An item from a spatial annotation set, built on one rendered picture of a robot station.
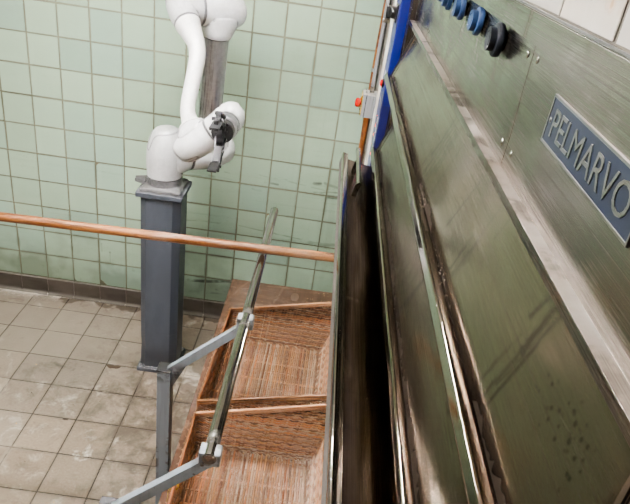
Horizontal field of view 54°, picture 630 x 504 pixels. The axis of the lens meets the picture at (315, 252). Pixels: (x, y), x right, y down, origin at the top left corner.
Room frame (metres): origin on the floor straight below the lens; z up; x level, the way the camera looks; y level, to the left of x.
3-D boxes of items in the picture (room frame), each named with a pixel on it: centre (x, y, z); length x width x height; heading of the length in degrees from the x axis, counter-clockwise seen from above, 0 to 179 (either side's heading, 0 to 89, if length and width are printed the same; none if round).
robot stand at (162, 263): (2.51, 0.71, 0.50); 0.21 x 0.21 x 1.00; 2
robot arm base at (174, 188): (2.51, 0.73, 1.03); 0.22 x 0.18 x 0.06; 92
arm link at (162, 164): (2.52, 0.70, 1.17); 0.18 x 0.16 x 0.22; 127
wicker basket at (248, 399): (1.77, 0.07, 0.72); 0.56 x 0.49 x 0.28; 0
